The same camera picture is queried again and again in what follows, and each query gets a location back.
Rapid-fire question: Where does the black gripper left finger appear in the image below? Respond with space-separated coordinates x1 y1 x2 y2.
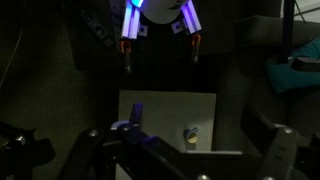
58 102 183 180

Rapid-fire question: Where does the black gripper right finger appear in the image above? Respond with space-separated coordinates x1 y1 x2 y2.
241 106 320 180

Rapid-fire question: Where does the white round plate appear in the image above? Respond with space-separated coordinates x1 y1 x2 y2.
109 119 134 132

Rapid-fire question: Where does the teal cloth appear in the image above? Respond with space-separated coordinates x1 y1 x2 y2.
265 38 320 94

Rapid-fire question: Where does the orange black clamp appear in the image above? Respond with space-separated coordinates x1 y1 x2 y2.
119 39 133 73
190 33 202 64

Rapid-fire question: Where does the black tripod pole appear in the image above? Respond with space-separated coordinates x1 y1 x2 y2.
279 0 297 65

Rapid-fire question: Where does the aluminium frame rail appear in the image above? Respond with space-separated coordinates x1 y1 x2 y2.
180 0 203 35
120 0 144 40

